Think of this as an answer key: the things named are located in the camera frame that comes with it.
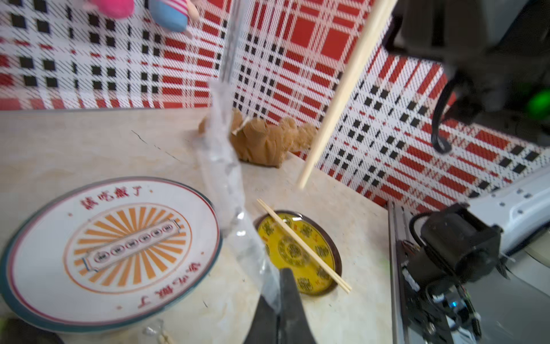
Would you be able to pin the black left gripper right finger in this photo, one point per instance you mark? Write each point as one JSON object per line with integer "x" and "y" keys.
{"x": 293, "y": 324}

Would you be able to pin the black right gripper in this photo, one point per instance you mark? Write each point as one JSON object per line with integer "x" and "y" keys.
{"x": 495, "y": 55}

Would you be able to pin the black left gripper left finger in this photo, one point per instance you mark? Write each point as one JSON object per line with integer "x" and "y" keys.
{"x": 263, "y": 328}

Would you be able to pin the bare wooden chopsticks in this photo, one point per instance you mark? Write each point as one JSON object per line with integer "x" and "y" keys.
{"x": 303, "y": 245}
{"x": 366, "y": 43}

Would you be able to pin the disposable chopsticks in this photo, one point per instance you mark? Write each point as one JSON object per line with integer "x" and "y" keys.
{"x": 223, "y": 180}

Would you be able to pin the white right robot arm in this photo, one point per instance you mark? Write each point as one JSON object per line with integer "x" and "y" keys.
{"x": 466, "y": 241}

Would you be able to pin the yellow patterned plate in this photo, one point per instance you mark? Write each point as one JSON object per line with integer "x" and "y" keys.
{"x": 300, "y": 253}

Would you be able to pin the white plate with teal rim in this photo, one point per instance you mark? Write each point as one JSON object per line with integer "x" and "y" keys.
{"x": 109, "y": 255}

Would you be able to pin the brown teddy bear plush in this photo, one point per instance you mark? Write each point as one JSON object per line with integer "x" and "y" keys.
{"x": 254, "y": 140}

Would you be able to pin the blue striped hanging doll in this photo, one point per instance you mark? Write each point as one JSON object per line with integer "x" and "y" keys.
{"x": 173, "y": 15}

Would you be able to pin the pink striped hanging doll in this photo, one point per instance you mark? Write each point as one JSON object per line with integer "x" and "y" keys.
{"x": 115, "y": 9}

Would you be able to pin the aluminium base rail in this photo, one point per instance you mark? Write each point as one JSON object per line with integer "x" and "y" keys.
{"x": 403, "y": 330}

